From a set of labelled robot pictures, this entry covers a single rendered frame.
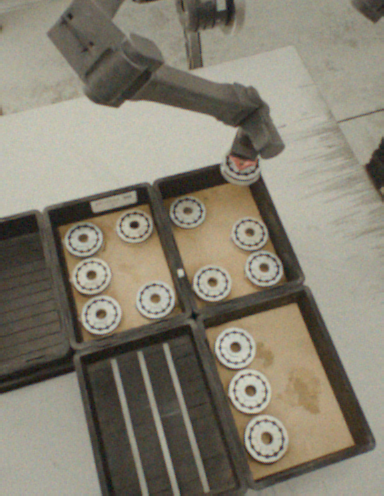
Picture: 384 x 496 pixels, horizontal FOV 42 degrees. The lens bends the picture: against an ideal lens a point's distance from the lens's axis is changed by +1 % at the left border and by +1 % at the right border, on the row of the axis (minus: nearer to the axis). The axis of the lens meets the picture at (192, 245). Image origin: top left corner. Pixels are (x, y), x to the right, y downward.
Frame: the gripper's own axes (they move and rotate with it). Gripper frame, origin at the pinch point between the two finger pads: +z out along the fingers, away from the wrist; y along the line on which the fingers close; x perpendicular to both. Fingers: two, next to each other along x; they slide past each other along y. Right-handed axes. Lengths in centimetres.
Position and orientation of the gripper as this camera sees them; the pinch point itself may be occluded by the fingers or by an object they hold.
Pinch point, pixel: (243, 159)
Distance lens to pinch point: 128.0
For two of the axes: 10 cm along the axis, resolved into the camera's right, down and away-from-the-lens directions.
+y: 3.3, -8.6, 3.9
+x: -9.4, -3.2, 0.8
